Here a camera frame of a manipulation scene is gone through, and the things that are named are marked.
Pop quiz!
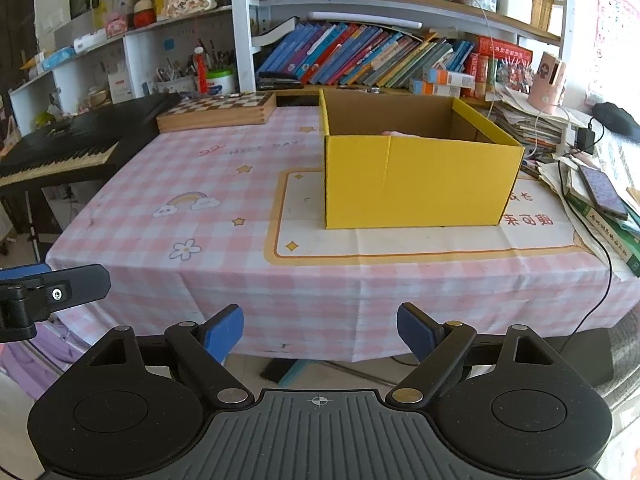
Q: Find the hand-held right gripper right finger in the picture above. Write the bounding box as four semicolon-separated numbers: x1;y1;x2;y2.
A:
389;302;556;407

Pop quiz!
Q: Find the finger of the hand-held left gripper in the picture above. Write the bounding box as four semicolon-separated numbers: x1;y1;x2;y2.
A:
0;263;112;321

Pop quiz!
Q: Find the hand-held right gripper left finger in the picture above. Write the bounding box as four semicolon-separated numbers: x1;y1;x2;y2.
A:
87;304;256;408

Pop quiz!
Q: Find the yellow cardboard box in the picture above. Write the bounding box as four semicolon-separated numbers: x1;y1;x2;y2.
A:
318;89;526;231

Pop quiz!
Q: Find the black keyboard stand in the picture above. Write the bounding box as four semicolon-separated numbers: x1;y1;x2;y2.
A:
20;185;56;261

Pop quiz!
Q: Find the white desk mat orange border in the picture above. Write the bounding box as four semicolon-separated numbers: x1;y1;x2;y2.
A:
263;167;601;266

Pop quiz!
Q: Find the black electronic keyboard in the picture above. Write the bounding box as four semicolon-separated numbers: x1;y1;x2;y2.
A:
0;92;182;188

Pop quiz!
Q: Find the white box red label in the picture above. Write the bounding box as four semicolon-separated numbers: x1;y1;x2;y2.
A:
107;71;135;103

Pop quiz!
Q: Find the wooden chess board box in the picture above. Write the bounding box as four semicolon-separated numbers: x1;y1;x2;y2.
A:
156;91;277;134

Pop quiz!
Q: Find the stack of books and papers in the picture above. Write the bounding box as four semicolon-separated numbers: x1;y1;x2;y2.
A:
537;152;640;278

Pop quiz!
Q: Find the white pen holder with pens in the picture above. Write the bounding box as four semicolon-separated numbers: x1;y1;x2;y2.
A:
155;57;197;95

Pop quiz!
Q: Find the blue tissue pack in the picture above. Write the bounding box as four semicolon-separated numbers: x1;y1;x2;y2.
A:
40;46;77;72

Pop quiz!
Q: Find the dark smartphone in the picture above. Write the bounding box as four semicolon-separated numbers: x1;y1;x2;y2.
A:
578;164;630;220

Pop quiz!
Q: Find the red tassel ornament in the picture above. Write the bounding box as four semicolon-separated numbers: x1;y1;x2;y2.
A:
194;47;208;93

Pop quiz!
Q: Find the orange white medicine box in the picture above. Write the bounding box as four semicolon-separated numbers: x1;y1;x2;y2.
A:
410;80;461;98
422;67;475;87

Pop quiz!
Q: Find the white tub green lid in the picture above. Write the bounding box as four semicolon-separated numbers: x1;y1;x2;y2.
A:
206;67;236;96

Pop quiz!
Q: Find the black stapler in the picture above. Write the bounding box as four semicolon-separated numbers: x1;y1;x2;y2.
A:
257;72;305;92

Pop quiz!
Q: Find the black power adapter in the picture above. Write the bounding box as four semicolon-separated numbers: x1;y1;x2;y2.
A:
575;127;597;155

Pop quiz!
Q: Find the white bookshelf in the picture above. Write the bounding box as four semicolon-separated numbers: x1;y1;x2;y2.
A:
7;0;571;126

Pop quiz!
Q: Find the red white jar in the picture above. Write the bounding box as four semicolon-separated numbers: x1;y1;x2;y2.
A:
132;0;157;28

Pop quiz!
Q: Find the row of colourful books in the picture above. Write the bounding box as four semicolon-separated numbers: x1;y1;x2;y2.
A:
257;22;476;88

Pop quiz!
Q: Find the black rounded object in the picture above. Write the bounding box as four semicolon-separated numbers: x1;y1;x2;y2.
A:
591;101;640;136

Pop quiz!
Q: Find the red flat box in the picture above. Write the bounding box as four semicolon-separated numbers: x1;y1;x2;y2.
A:
475;35;535;58

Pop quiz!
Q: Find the white cosmetics container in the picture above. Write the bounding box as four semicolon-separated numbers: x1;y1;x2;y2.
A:
495;0;533;23

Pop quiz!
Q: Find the black cable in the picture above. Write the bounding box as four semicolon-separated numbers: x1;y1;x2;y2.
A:
556;157;613;353

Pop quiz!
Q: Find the white cable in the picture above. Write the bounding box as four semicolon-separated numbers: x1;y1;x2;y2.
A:
452;0;501;111

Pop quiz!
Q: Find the wall poster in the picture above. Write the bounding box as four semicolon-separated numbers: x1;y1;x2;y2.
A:
587;0;626;106

